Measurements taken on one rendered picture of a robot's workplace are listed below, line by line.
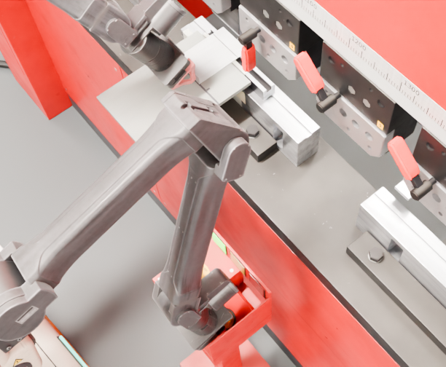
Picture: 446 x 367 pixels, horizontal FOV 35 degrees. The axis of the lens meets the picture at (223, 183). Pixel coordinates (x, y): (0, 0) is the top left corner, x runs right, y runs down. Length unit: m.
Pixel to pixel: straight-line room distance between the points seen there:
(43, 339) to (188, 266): 0.93
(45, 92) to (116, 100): 1.17
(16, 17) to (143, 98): 0.95
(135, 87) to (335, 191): 0.46
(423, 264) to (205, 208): 0.43
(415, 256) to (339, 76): 0.39
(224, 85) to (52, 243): 0.60
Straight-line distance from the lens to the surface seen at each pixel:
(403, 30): 0.92
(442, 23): 0.86
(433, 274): 1.32
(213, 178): 1.06
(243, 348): 2.13
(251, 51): 1.24
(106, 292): 2.37
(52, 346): 2.05
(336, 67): 1.09
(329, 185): 1.48
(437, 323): 1.36
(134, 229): 2.43
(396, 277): 1.38
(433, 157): 1.04
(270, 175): 1.48
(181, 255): 1.18
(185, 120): 0.96
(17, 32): 2.38
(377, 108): 1.07
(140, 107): 1.45
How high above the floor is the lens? 2.17
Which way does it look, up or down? 62 degrees down
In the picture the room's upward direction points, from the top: 7 degrees counter-clockwise
